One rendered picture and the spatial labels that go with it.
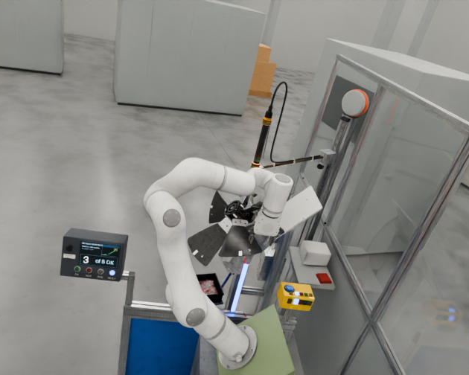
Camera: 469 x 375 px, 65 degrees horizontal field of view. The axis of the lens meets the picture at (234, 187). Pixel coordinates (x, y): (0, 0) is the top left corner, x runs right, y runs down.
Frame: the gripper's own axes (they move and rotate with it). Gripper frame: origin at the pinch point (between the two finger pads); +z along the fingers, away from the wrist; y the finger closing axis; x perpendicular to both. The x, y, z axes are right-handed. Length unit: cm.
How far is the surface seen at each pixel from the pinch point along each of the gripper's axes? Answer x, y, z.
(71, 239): 8, -78, 20
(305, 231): 83, 59, 55
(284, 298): 3.7, 22.8, 38.1
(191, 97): 594, -24, 158
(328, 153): 80, 51, -9
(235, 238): 32.5, -2.3, 28.1
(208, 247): 44, -14, 47
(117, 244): 8, -59, 20
